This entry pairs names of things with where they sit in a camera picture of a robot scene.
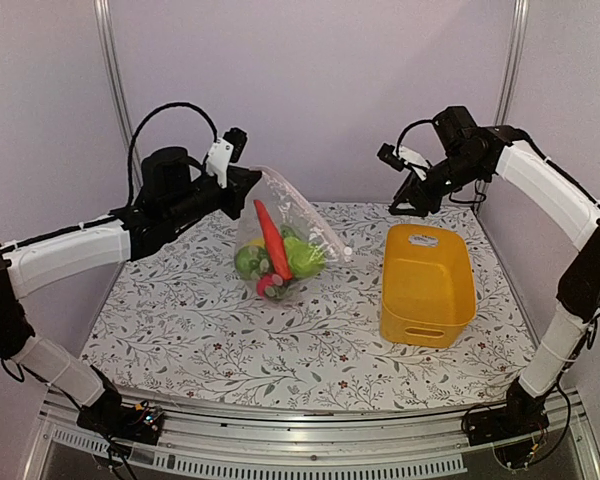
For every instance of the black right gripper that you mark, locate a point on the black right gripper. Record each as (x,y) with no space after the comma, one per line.
(423,201)

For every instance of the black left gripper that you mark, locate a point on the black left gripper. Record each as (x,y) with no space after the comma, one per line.
(238,188)

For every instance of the yellow toy lemon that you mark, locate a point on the yellow toy lemon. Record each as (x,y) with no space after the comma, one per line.
(259,242)

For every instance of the orange toy carrot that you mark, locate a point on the orange toy carrot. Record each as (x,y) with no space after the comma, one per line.
(273,241)

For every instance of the green toy apple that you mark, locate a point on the green toy apple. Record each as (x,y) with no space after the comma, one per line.
(252,262)

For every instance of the clear zip top bag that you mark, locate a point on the clear zip top bag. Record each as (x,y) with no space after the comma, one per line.
(294,216)

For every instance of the green toy leafy vegetable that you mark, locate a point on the green toy leafy vegetable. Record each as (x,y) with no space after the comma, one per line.
(305,260)

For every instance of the red toy bell pepper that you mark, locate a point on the red toy bell pepper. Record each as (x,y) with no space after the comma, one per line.
(271,287)

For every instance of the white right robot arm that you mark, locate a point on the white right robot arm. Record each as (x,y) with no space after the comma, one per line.
(570,210)

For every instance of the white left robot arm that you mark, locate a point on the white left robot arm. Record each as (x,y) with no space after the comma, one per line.
(30,265)

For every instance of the yellow plastic basket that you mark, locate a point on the yellow plastic basket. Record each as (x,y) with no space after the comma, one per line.
(428,292)

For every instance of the floral patterned table mat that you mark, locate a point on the floral patterned table mat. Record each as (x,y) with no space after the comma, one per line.
(183,323)

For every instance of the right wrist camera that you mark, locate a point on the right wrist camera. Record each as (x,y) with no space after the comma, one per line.
(387,154)

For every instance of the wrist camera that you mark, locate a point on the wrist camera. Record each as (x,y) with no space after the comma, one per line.
(237,138)
(387,154)

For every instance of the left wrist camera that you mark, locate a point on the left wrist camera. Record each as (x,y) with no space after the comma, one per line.
(237,138)

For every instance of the right aluminium corner post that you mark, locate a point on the right aluminium corner post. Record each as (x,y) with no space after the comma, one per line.
(513,59)

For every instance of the aluminium corner post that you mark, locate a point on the aluminium corner post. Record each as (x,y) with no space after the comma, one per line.
(105,28)
(513,59)

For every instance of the left aluminium corner post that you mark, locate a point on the left aluminium corner post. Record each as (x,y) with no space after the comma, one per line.
(105,28)

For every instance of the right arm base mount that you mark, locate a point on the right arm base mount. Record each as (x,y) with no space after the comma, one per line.
(520,415)

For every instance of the aluminium front rail base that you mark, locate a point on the aluminium front rail base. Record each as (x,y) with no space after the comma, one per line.
(210,440)

